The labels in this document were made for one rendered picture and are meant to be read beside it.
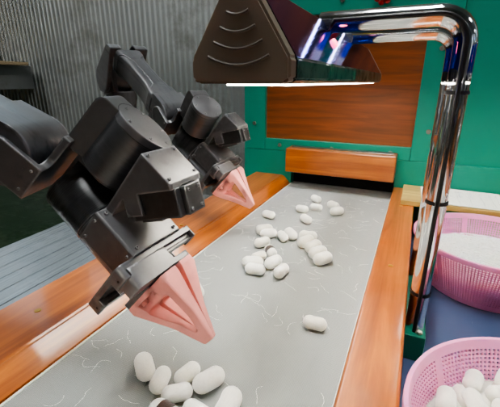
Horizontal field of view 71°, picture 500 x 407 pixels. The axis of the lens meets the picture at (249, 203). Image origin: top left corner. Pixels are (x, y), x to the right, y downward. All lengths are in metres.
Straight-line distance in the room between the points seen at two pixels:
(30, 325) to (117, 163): 0.26
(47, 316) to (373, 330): 0.40
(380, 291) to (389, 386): 0.17
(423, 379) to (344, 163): 0.67
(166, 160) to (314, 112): 0.81
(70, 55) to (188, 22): 1.33
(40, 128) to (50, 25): 3.81
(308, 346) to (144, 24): 3.20
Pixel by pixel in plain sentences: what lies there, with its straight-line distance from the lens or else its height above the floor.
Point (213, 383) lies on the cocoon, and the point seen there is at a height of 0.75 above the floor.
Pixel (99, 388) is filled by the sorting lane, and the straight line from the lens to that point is 0.44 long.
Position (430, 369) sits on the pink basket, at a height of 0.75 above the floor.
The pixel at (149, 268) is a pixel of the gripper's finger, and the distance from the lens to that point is 0.32.
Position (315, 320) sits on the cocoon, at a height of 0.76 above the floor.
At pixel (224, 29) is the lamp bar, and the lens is 0.28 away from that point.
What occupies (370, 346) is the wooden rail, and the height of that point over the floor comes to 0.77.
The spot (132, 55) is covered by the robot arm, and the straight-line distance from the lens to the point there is 0.90.
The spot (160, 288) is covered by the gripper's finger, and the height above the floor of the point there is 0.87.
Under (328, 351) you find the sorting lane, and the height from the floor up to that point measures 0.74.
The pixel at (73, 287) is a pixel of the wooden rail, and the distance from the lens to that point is 0.57.
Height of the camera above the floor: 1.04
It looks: 19 degrees down
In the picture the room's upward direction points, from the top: straight up
